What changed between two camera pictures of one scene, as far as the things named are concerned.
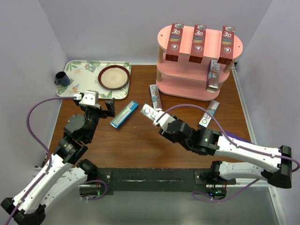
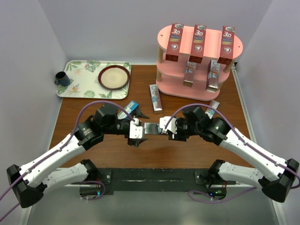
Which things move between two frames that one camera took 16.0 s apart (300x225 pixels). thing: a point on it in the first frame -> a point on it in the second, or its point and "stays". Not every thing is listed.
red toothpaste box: x=227 y=46 stays
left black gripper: x=110 y=106 -> x=135 y=141
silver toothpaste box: x=149 y=111 -> x=190 y=73
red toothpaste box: x=175 y=42 stays
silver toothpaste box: x=213 y=77 stays
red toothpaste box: x=197 y=48 stays
